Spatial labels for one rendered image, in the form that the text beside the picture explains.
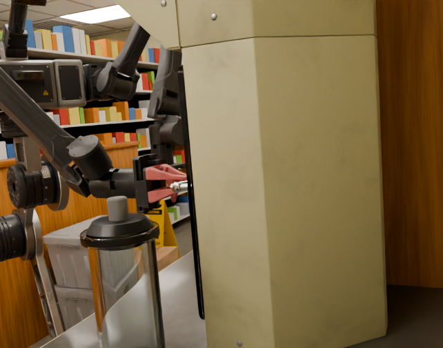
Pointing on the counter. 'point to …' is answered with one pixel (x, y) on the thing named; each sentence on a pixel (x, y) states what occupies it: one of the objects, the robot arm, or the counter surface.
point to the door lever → (179, 186)
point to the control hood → (156, 20)
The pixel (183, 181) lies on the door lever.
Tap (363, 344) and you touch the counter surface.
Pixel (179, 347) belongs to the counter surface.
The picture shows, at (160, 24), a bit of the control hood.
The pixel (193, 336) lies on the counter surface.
